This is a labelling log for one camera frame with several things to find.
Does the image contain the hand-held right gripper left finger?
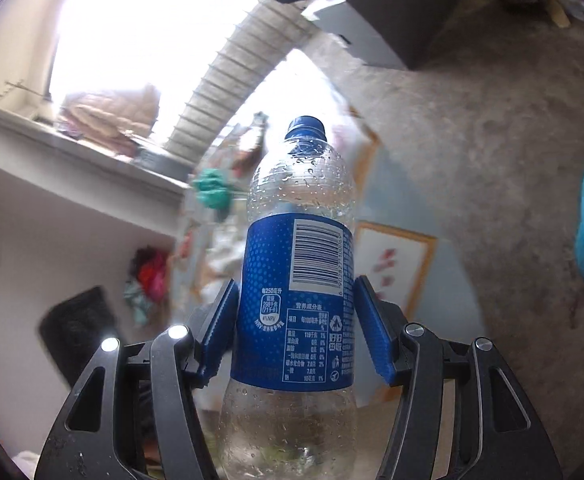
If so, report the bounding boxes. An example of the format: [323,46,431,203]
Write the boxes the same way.
[34,279,240,480]

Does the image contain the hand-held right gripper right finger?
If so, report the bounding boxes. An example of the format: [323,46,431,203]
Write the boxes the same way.
[354,275,565,480]

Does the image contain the clear bottle with blue label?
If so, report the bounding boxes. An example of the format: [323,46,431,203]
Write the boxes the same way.
[219,115,360,480]

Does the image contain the green plastic bag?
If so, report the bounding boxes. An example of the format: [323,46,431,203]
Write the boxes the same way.
[192,167,235,211]

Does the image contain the pile of colourful clothes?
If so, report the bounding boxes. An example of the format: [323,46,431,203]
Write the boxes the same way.
[124,246,170,328]

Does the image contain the black chair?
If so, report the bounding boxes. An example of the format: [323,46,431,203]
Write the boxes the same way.
[39,286,120,386]

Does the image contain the folded pink quilt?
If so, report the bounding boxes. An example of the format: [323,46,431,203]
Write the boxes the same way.
[57,84,160,153]

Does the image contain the grey ribbed radiator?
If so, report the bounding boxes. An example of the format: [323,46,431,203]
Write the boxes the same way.
[164,0,323,163]

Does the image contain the grey cabinet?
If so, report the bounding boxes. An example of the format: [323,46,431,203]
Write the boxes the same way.
[302,0,465,71]

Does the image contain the metal wall hooks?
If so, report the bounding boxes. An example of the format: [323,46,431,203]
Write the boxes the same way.
[0,80,29,100]

